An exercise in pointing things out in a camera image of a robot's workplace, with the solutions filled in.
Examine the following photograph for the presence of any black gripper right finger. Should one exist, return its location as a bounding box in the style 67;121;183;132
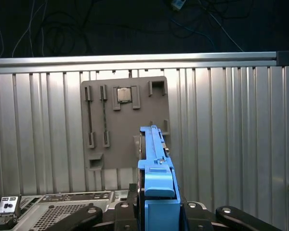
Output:
182;201;278;231

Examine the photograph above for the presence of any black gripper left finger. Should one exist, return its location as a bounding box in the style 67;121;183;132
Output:
45;183;138;231

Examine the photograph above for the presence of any hard disk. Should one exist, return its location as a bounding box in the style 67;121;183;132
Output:
137;125;183;231

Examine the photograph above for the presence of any black open PC case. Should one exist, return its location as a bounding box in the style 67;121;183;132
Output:
0;190;132;231

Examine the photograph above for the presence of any grey parts rack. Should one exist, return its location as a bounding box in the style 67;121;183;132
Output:
80;76;171;172

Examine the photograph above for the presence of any silver CPU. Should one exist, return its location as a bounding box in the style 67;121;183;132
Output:
117;87;132;104

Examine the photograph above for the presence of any white power adapter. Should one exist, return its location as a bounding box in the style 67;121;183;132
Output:
170;0;186;11

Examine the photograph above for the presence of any pale floor cable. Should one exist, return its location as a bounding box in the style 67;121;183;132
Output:
206;10;244;52

